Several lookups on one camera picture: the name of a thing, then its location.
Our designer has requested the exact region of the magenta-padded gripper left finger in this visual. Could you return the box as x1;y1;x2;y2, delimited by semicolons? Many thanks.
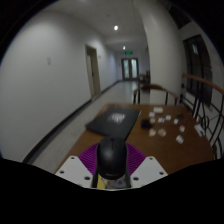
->
54;143;100;188

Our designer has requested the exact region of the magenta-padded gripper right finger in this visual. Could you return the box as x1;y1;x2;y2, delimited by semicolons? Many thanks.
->
126;143;169;189

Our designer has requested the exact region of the black computer mouse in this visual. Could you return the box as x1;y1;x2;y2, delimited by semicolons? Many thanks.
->
96;135;129;181

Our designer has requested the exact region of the small black box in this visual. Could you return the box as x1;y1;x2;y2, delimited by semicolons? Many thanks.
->
140;119;152;130

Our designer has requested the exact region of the black closed laptop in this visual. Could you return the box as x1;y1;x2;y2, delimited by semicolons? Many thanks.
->
85;105;142;140

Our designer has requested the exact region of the white card with dark print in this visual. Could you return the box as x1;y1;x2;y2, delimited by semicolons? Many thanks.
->
194;124;205;137

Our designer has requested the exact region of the wooden armchair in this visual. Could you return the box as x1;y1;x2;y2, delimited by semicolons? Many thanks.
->
133;83;180;106

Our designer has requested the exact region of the dark wooden chair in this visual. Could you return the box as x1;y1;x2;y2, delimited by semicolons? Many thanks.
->
138;73;150;88

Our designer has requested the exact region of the beige side door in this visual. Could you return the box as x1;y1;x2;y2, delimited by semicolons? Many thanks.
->
85;44;102;100

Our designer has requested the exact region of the glass double door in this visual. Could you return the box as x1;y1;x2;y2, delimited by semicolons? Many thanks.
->
121;57;140;81

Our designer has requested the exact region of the black railing with wooden handrail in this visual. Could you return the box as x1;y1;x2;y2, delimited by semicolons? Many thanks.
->
179;73;224;160

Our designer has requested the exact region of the dark framed window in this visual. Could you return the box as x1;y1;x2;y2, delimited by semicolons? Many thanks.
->
183;34;213;105

